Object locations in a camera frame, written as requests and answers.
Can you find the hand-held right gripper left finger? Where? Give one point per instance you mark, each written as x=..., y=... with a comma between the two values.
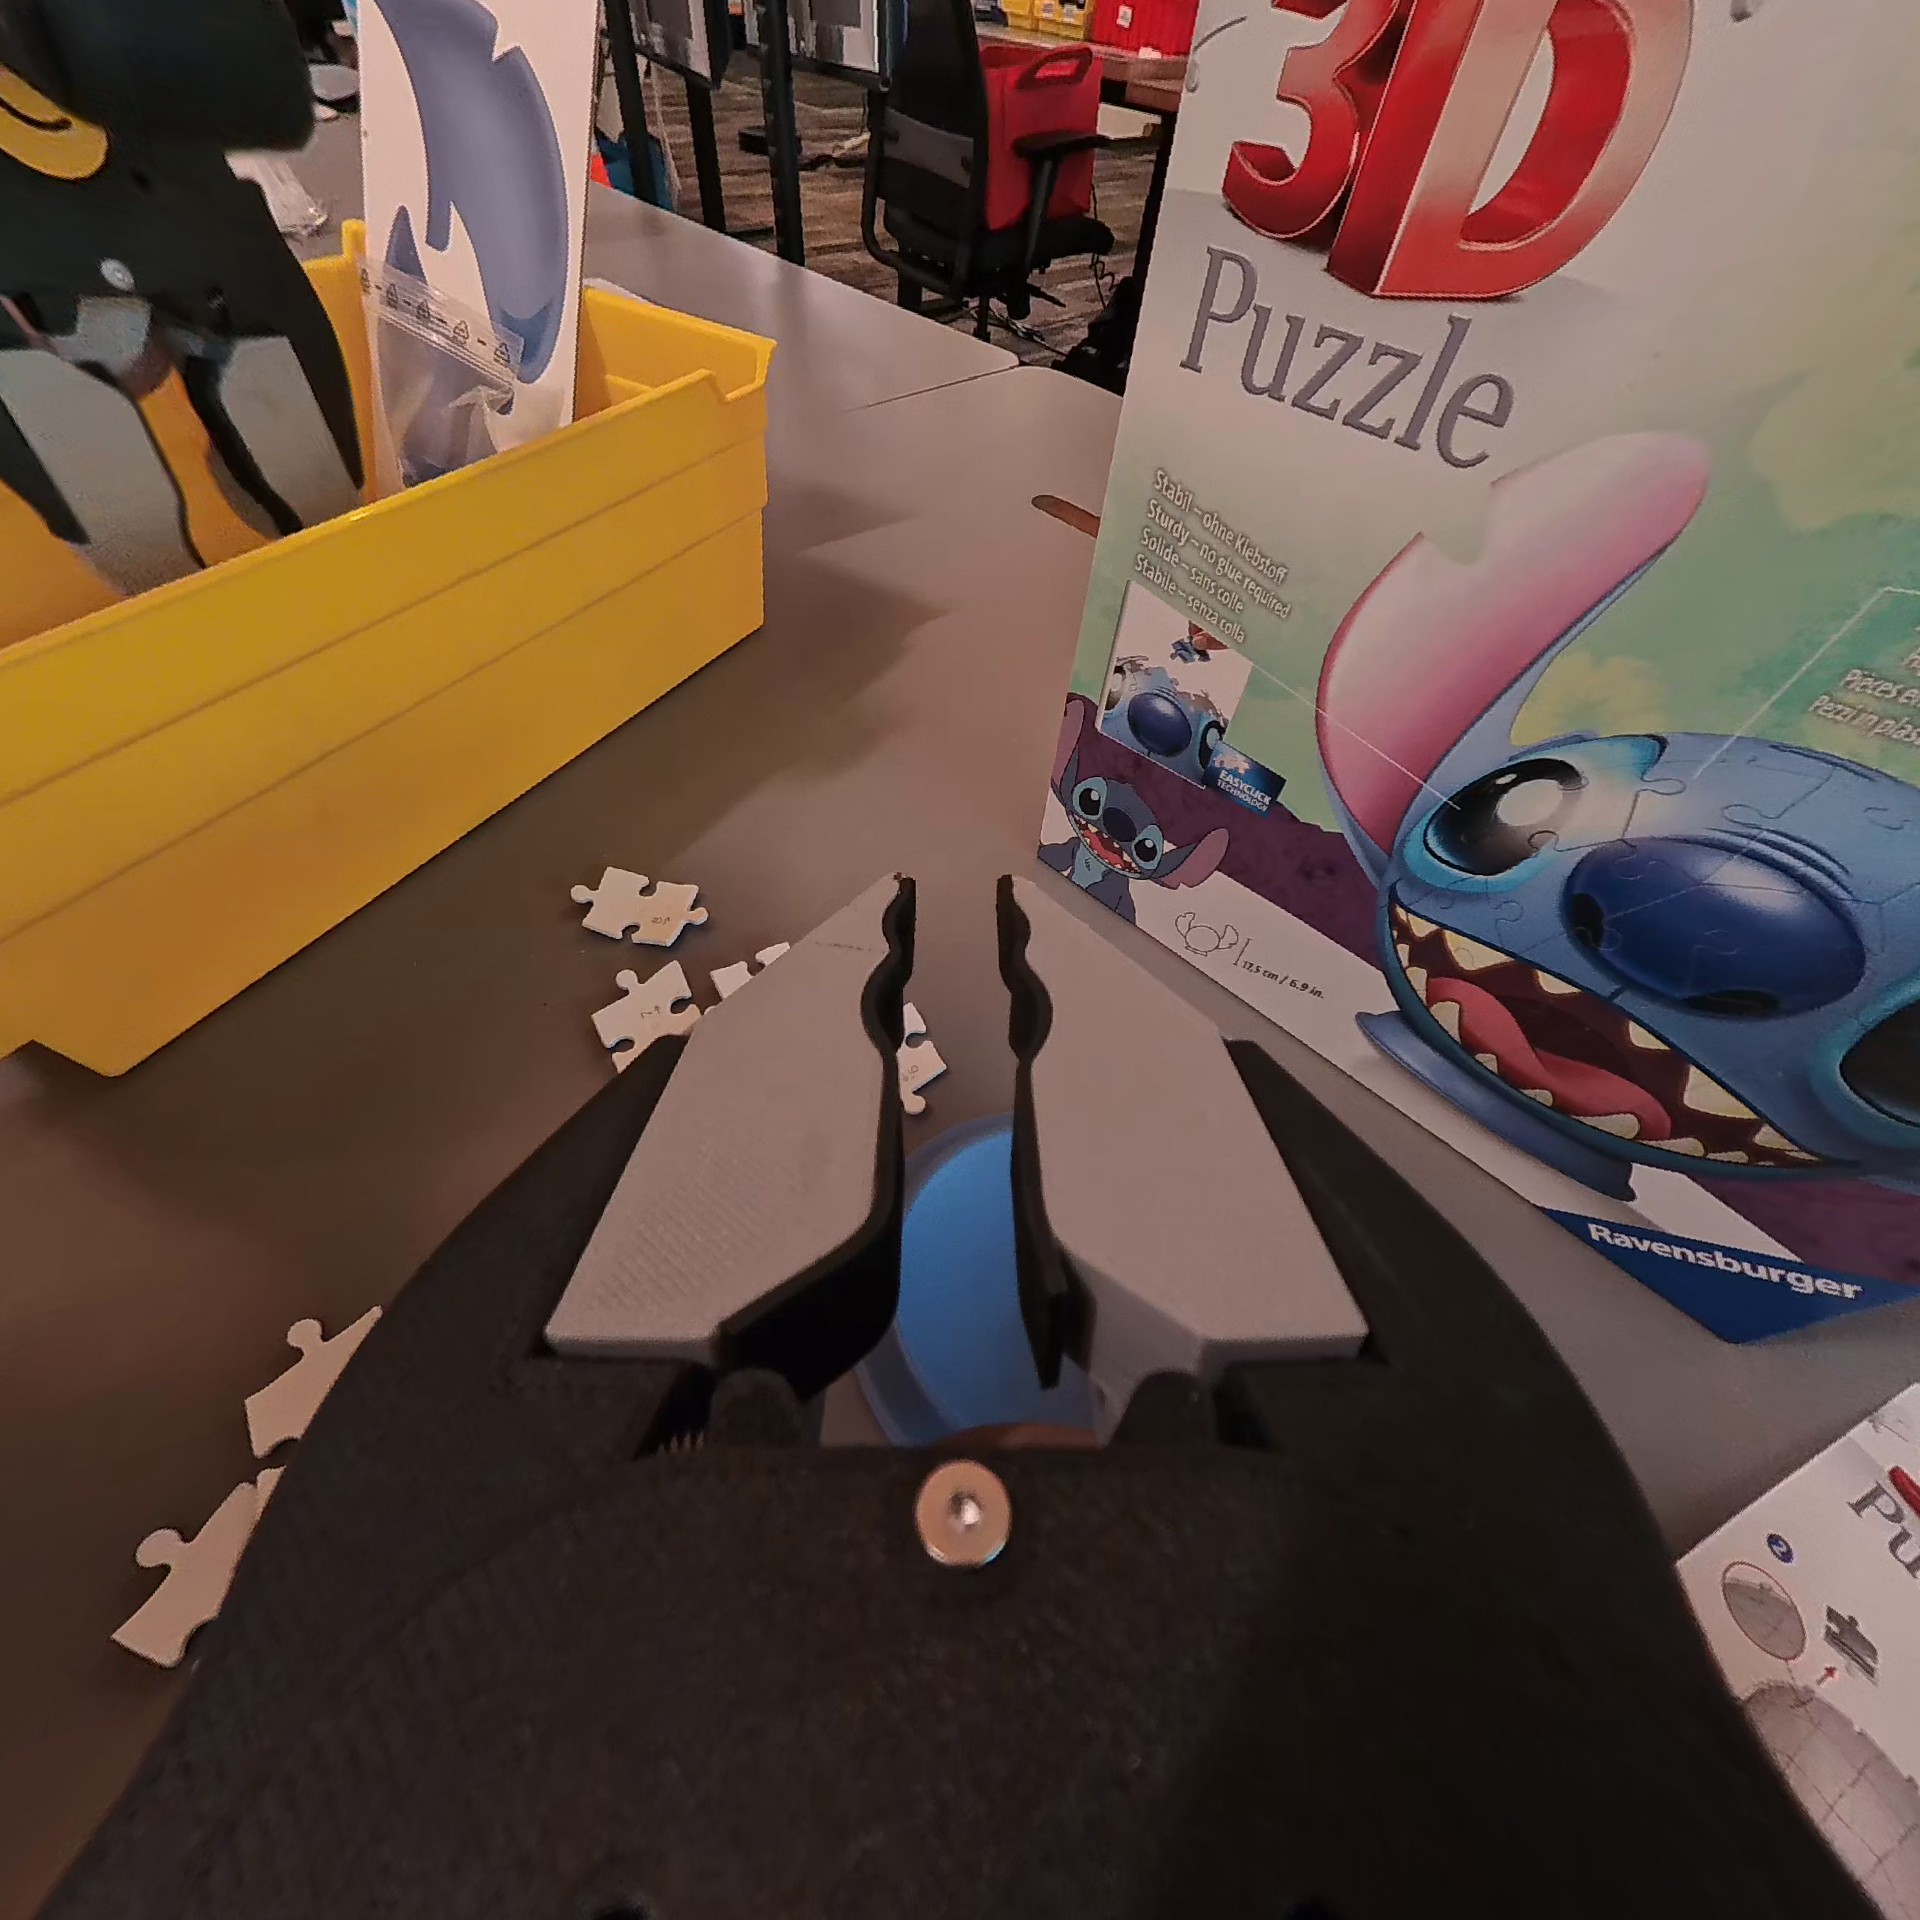
x=720, y=1201

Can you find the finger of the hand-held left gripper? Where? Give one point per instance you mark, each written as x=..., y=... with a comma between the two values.
x=54, y=375
x=277, y=405

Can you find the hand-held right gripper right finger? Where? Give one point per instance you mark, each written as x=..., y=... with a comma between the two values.
x=1170, y=1201

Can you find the blue plastic puzzle base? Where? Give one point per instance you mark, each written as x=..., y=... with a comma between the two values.
x=961, y=1275

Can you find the yellow plastic bin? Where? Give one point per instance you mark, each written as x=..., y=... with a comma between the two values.
x=376, y=721

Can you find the printed puzzle box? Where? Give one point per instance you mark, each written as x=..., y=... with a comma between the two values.
x=1501, y=523

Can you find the clear plastic bag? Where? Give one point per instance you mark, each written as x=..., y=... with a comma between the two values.
x=436, y=375

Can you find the white card with blue shapes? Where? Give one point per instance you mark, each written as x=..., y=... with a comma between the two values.
x=480, y=149

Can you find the black office chair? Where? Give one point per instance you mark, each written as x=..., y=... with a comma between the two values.
x=921, y=149

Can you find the brown flat wooden piece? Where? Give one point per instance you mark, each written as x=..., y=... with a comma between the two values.
x=1068, y=511

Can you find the white instruction leaflet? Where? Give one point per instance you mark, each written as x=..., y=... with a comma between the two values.
x=1829, y=1650

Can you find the red bag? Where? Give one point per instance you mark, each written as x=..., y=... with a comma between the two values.
x=1042, y=135

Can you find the black metal table frame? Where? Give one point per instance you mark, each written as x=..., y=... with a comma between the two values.
x=705, y=120

